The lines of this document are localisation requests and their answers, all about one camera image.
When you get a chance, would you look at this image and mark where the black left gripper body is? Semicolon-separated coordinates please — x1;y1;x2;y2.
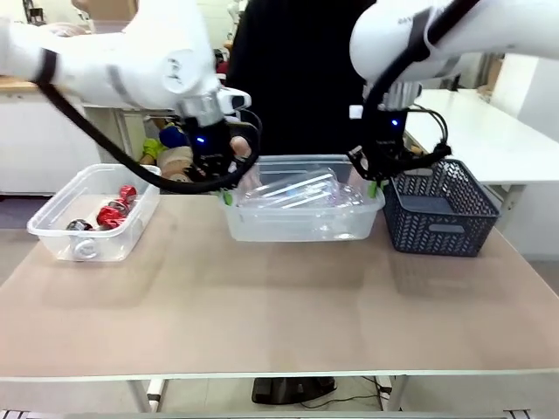
183;116;247;189

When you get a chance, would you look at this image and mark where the dark grey woven basket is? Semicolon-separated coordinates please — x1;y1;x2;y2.
383;158;501;258

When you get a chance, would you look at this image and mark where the person's right hand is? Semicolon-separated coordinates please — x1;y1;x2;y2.
230;135;254;160

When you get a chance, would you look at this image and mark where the thin black floor cable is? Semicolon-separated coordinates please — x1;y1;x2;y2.
335;374;392;402

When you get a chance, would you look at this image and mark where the person in black top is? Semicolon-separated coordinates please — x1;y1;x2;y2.
225;0;377;159

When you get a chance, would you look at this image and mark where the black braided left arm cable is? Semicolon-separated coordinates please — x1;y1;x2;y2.
36;47;264;194

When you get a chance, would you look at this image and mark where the silver-ended drink can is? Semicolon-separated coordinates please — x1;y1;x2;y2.
71;238;99;263

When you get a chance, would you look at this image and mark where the white side table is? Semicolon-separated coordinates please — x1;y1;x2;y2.
410;88;559;258

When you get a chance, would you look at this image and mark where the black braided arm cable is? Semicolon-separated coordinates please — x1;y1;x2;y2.
36;47;264;194
346;0;482;182

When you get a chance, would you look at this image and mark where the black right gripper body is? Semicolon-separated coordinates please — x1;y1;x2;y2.
362;107;411;178

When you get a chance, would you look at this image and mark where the white background table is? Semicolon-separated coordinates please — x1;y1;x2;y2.
81;102;180;167

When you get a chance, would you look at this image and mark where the clear plastic container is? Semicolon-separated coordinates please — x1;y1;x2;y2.
26;162;162;264
219;154;386;244

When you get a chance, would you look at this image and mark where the white table frame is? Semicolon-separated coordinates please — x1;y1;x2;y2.
125;375;411;414

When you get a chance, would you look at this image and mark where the yellow-green bag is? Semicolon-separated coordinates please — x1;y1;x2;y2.
142;136;165;161

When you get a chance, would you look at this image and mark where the brown tape spool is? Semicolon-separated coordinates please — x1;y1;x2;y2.
157;145;197;181

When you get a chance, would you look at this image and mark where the wooden workbench top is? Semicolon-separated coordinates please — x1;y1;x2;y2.
0;74;38;93

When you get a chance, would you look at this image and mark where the crushed dark drink can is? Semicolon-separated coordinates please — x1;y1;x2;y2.
65;217;95;233

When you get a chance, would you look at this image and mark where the clear plastic packaging tray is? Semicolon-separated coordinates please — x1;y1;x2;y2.
238;170;366;210

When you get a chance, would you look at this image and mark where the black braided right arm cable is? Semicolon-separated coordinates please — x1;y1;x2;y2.
346;0;482;182

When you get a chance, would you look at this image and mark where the black foot pedal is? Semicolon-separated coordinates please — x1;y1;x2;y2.
252;376;337;405

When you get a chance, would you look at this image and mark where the blue rounded item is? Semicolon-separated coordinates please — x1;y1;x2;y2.
158;123;192;148

